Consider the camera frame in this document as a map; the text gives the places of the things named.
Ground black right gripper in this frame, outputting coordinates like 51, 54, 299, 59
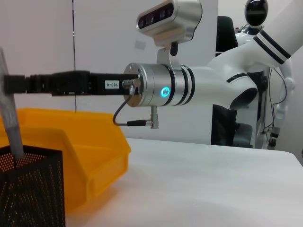
3, 70, 140, 96

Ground grey marker pen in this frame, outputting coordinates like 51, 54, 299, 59
0, 47, 26, 160

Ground black mesh pen holder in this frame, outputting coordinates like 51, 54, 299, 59
0, 144, 66, 227

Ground black upright panel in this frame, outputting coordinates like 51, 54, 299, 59
211, 16, 240, 146

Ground yellow plastic storage bin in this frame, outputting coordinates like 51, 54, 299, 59
0, 107, 132, 209

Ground white backdrop board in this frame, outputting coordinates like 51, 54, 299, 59
71, 0, 219, 144

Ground grey tape patch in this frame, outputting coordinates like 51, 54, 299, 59
134, 39, 146, 51

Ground white robot torso black head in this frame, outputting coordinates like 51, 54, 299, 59
235, 0, 296, 151

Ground right gripper cable with plugs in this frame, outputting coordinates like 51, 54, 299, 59
113, 79, 160, 130

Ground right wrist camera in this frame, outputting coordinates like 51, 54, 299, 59
136, 0, 203, 70

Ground thin hanging cables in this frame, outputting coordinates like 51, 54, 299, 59
260, 68, 287, 133

